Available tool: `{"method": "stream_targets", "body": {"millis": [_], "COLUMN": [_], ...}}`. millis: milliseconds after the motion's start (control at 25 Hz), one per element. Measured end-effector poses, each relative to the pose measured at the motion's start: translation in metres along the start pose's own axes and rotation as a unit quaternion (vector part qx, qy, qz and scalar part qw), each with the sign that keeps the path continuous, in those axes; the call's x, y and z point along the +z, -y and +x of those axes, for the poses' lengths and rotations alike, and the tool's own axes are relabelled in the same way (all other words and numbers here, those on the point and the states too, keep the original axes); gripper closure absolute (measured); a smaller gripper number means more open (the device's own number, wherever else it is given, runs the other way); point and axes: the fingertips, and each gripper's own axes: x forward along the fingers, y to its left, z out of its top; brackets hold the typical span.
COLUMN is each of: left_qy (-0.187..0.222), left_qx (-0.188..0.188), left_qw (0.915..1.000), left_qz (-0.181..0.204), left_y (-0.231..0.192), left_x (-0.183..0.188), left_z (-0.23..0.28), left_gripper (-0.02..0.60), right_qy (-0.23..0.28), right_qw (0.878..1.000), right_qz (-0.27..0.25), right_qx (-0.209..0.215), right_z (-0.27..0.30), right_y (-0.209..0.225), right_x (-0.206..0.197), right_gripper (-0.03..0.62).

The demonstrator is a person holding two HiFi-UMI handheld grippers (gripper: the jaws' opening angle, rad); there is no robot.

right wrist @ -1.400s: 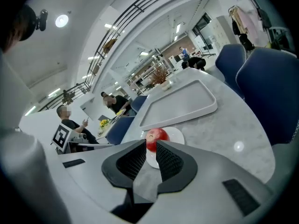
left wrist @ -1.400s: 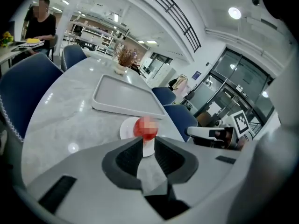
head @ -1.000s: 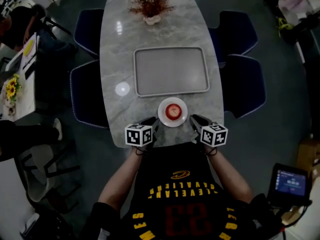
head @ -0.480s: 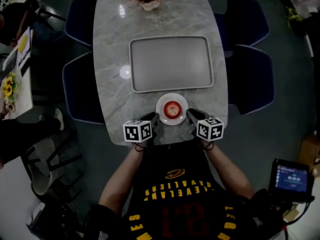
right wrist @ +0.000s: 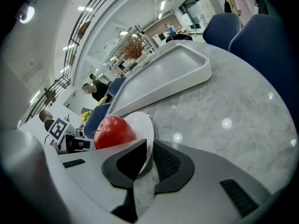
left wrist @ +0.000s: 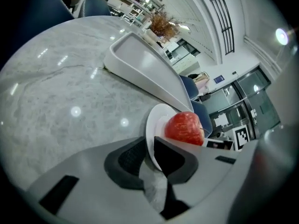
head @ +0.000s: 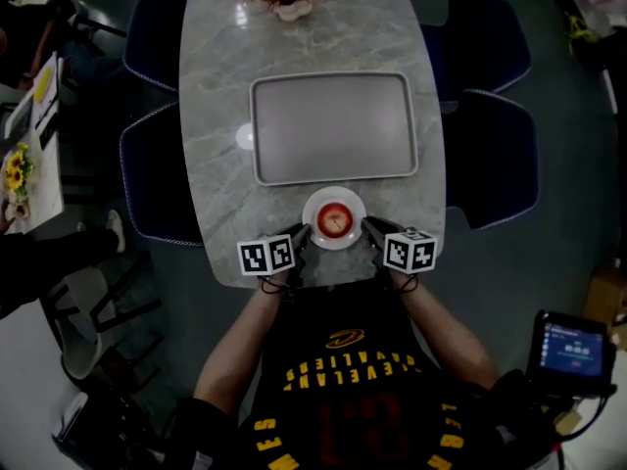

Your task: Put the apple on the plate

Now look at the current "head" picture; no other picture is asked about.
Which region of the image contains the person's right forearm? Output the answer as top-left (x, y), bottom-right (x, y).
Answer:
top-left (389, 269), bottom-right (501, 391)

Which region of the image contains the black cable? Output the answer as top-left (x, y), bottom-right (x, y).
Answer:
top-left (259, 274), bottom-right (298, 304)
top-left (390, 270), bottom-right (420, 296)

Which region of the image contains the white lobed vase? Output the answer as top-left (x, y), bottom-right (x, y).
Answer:
top-left (272, 0), bottom-right (314, 23)

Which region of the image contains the white round saucer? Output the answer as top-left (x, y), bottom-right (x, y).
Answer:
top-left (301, 185), bottom-right (368, 252)

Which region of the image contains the grey chair with black legs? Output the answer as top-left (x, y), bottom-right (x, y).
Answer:
top-left (41, 250), bottom-right (166, 396)

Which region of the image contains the red apple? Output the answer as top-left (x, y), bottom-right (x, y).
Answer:
top-left (316, 202), bottom-right (355, 238)

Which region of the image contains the white side table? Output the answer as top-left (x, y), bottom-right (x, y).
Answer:
top-left (0, 51), bottom-right (66, 237)

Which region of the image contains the dark blue padded chair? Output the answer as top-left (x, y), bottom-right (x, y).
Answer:
top-left (419, 0), bottom-right (534, 105)
top-left (443, 88), bottom-right (540, 231)
top-left (121, 0), bottom-right (190, 98)
top-left (119, 100), bottom-right (207, 249)

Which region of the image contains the person's black printed jersey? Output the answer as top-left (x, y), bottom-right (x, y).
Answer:
top-left (169, 279), bottom-right (555, 470)

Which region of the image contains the yellow green frame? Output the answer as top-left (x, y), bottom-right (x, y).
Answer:
top-left (567, 12), bottom-right (602, 56)

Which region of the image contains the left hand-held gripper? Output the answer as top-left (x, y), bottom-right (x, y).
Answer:
top-left (236, 221), bottom-right (314, 289)

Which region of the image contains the person's left forearm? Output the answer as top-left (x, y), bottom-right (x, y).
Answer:
top-left (193, 271), bottom-right (290, 418)

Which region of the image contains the grey rectangular tray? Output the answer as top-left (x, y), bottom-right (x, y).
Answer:
top-left (248, 70), bottom-right (420, 188)

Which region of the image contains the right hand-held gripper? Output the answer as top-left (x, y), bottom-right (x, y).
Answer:
top-left (361, 215), bottom-right (438, 284)

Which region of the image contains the cardboard box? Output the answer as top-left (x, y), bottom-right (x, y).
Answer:
top-left (582, 264), bottom-right (627, 342)

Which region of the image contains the black screen device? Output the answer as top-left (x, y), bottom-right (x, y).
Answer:
top-left (526, 309), bottom-right (618, 399)

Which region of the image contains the yellow flat object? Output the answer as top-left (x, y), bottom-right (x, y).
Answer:
top-left (31, 65), bottom-right (55, 105)

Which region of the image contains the sunflower bouquet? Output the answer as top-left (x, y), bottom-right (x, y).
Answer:
top-left (2, 140), bottom-right (36, 203)

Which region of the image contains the black phone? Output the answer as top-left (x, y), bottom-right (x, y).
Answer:
top-left (38, 115), bottom-right (60, 151)

